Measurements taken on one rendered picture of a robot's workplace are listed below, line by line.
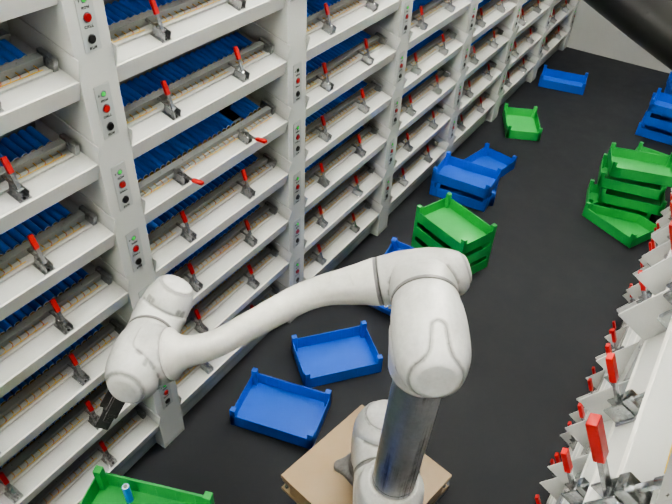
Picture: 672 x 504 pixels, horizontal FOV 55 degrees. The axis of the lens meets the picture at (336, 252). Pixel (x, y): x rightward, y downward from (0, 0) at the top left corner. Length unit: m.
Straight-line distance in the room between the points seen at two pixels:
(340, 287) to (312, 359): 1.23
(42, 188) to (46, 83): 0.22
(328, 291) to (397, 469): 0.42
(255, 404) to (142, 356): 1.16
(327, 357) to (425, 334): 1.41
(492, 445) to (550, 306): 0.79
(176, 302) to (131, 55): 0.55
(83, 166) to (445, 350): 0.88
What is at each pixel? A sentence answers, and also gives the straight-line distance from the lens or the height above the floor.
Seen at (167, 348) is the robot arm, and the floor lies 0.98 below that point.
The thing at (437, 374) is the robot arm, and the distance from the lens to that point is 1.10.
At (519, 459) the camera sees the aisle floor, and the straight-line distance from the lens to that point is 2.35.
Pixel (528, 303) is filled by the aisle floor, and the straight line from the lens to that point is 2.87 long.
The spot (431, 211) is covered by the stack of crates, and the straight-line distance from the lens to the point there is 2.97.
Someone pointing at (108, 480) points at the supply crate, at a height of 0.42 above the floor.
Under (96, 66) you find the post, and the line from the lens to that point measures 1.45.
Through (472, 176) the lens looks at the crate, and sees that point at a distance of 3.43.
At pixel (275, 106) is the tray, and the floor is 0.96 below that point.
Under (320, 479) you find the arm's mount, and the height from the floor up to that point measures 0.27.
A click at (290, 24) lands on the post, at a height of 1.22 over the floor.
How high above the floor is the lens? 1.90
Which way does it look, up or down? 40 degrees down
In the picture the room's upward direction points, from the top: 3 degrees clockwise
